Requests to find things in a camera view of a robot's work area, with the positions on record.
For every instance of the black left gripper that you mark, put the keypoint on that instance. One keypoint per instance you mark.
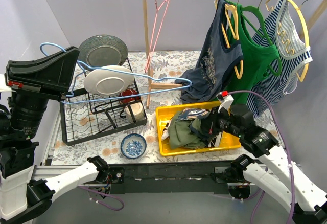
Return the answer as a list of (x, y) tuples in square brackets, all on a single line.
[(36, 86)]

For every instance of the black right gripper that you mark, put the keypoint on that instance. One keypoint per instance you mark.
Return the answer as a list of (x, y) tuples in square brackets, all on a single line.
[(213, 122)]

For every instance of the light blue wire hanger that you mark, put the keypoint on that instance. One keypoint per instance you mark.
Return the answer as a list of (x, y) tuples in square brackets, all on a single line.
[(83, 66)]

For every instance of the olive green tank top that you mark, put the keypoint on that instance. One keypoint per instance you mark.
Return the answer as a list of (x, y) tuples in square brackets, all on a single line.
[(184, 130)]

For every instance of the pink wire hanger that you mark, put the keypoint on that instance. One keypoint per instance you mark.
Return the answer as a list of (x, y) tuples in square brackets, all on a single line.
[(156, 30)]

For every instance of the black white striped tank top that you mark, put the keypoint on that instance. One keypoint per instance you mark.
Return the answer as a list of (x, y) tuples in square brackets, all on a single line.
[(165, 132)]

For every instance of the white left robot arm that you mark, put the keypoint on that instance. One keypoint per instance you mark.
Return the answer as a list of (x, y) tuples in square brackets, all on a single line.
[(23, 198)]

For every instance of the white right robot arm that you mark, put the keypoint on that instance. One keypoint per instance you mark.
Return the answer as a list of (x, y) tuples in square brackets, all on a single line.
[(270, 168)]

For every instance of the navy blue tank top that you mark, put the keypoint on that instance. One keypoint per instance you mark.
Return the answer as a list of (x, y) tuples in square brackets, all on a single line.
[(215, 65)]

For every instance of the navy white striped tank top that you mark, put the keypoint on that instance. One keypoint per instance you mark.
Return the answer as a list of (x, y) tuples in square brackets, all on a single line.
[(294, 55)]

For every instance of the yellow plastic hanger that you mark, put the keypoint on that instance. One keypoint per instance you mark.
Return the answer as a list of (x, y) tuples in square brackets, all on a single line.
[(235, 33)]

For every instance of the green plastic hanger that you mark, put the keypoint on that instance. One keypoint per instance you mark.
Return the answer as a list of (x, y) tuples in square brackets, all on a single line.
[(258, 59)]

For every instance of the yellow plastic tray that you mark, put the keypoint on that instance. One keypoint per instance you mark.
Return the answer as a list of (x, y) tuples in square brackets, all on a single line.
[(165, 113)]

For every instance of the white ceramic plate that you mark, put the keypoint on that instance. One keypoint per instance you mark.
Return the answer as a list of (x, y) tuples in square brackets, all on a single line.
[(111, 81)]

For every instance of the dark green patterned plate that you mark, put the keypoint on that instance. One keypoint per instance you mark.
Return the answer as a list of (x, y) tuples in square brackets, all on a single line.
[(103, 50)]

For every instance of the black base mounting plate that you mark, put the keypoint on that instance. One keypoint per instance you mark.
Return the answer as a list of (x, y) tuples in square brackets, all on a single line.
[(175, 177)]

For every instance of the red cup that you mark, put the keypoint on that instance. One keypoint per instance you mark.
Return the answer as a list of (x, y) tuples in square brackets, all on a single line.
[(129, 96)]

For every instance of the beige ceramic mug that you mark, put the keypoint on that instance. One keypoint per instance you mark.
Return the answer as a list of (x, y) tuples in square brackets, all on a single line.
[(137, 110)]

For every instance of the blue white patterned bowl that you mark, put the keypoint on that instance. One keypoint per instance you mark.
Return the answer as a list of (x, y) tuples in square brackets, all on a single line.
[(133, 146)]

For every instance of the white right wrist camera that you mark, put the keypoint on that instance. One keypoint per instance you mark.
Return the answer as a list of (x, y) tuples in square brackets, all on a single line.
[(225, 100)]

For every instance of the black wire dish rack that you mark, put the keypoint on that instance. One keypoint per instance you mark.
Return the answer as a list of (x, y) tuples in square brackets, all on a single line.
[(86, 116)]

